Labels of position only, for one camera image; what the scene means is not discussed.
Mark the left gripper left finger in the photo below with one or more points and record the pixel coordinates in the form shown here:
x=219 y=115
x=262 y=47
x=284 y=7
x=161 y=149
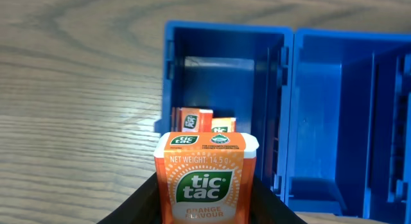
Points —
x=138 y=208

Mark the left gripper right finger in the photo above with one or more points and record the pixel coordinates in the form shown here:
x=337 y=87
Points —
x=273 y=208

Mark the orange candy box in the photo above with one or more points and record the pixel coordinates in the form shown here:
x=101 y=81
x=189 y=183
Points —
x=191 y=121
x=205 y=185
x=223 y=124

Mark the blue tray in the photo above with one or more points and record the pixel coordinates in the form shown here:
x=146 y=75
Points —
x=321 y=105

